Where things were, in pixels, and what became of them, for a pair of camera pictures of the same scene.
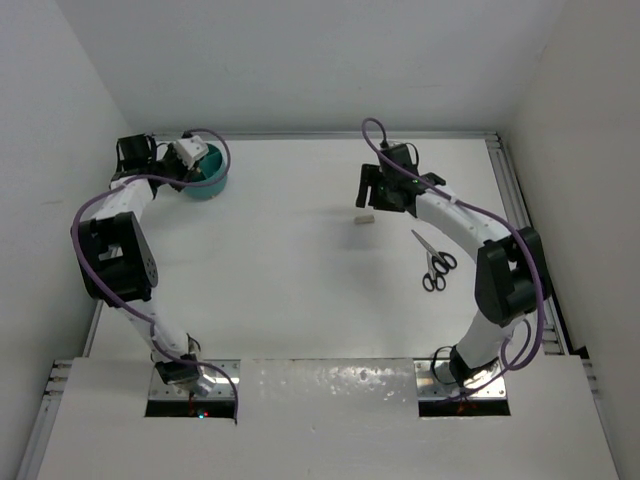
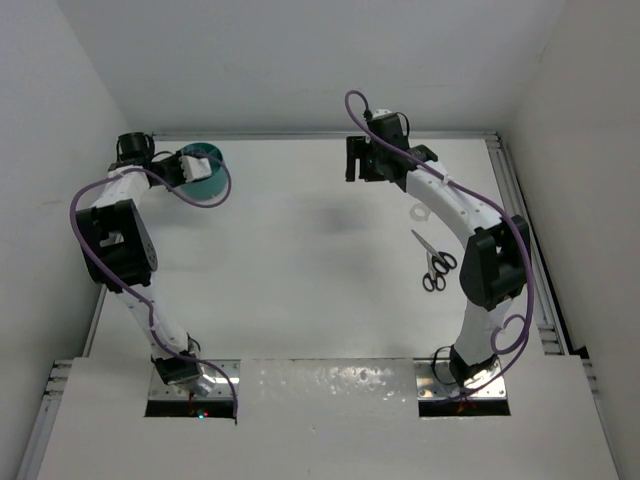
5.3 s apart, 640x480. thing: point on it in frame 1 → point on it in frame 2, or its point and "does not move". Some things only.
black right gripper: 370,176 → 357,147
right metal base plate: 435,380 does not move
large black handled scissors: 441,262 does not move
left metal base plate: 221,390 does not move
